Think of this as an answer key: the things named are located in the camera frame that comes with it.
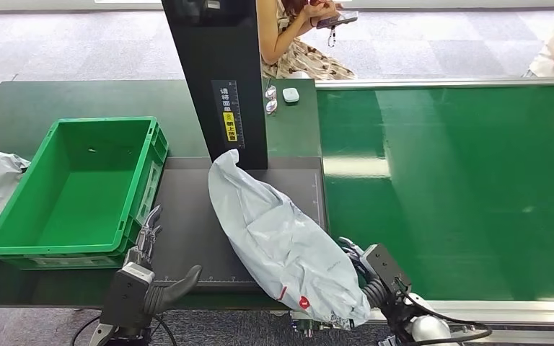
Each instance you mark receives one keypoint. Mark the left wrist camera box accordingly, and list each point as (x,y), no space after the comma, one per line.
(124,296)

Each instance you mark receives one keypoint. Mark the black ruler sticker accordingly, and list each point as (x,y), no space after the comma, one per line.
(227,95)

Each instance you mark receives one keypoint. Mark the yellow warning label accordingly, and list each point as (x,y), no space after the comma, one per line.
(230,126)

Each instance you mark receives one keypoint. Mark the dark inbound machine platform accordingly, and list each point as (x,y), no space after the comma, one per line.
(186,219)

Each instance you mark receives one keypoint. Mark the black inbound machine tower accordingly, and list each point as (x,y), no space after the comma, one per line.
(200,57)

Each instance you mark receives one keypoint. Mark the white earbuds case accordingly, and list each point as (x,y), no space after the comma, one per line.
(291,95)

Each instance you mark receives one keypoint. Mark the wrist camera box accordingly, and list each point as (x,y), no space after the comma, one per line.
(124,296)
(387,267)

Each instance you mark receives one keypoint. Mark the dark green table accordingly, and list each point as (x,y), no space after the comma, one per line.
(19,110)

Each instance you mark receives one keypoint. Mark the smartphone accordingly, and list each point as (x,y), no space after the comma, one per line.
(336,20)

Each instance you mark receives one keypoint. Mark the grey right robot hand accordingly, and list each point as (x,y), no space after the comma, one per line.
(353,253)

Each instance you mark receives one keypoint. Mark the green plastic crate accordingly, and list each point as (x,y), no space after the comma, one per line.
(81,200)

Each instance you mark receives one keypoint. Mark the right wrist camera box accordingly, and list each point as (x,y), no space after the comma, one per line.
(387,267)

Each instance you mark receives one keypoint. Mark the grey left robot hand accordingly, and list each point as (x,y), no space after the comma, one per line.
(149,234)

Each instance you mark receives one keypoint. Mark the clear eyeglasses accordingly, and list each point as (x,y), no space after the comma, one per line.
(271,105)

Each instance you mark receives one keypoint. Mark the grey SF Express package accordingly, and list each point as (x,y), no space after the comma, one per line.
(277,239)

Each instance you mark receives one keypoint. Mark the green conveyor belt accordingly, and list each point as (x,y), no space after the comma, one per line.
(449,191)

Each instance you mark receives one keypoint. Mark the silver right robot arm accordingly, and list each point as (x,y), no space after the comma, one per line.
(427,329)

